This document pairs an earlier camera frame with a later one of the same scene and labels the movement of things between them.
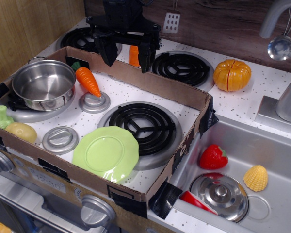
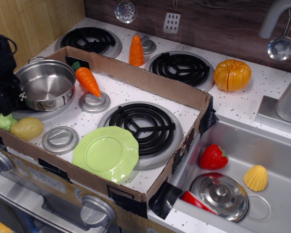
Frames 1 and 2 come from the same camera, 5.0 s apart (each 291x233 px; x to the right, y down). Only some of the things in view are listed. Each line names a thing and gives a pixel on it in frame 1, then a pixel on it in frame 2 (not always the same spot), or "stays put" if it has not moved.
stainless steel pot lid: [224, 193] stays put
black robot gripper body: [121, 16] -> [6, 94]
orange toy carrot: [86, 78] stays put
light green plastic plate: [110, 153] stays put
